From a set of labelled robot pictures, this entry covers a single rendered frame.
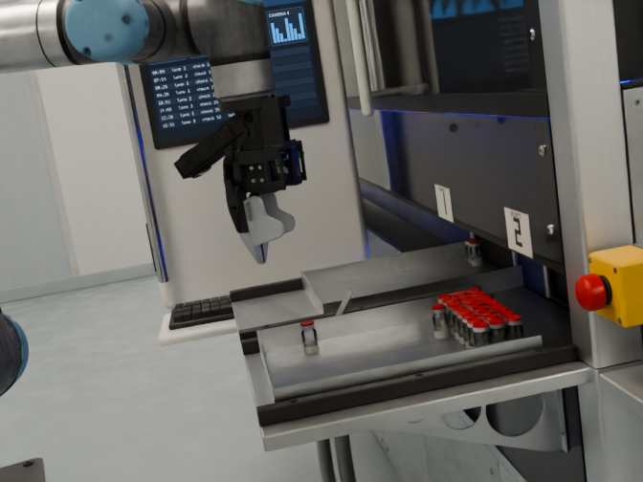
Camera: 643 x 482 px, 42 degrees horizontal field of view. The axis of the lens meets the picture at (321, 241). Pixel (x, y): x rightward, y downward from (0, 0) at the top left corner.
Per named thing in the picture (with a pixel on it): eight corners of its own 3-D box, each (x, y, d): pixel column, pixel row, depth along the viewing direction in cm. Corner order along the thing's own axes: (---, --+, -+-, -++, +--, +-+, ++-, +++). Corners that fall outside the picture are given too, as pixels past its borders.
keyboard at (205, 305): (345, 282, 192) (344, 272, 191) (356, 296, 178) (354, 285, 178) (172, 314, 188) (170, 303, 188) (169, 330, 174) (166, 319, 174)
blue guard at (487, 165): (320, 159, 292) (312, 107, 288) (567, 265, 103) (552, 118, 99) (318, 159, 292) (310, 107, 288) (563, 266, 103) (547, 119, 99)
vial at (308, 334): (318, 348, 123) (313, 320, 122) (320, 353, 121) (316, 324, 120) (303, 351, 123) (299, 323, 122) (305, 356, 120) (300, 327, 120)
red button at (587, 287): (604, 301, 94) (601, 267, 93) (622, 310, 90) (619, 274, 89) (572, 308, 93) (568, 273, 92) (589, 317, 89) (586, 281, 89)
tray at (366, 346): (475, 310, 130) (473, 289, 129) (543, 361, 104) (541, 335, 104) (259, 353, 126) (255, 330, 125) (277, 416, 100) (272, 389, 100)
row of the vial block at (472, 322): (453, 321, 125) (449, 293, 124) (495, 358, 108) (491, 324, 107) (438, 324, 125) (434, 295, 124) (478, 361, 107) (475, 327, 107)
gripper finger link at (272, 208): (295, 261, 107) (284, 190, 105) (254, 263, 109) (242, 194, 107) (304, 255, 109) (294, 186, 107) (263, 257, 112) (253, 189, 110)
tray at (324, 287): (472, 257, 165) (470, 240, 164) (523, 285, 139) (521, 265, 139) (303, 289, 160) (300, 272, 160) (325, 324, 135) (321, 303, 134)
